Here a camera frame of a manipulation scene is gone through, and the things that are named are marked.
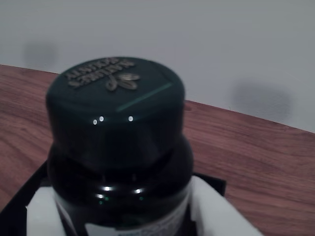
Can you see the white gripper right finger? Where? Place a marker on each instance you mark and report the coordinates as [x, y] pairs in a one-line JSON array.
[[216, 216]]

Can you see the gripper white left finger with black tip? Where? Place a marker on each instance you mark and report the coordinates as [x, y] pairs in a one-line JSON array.
[[41, 214]]

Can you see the dark pill bottle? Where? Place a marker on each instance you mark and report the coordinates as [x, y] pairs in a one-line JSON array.
[[115, 137]]

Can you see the black shallow open box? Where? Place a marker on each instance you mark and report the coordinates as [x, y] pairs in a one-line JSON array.
[[27, 186]]

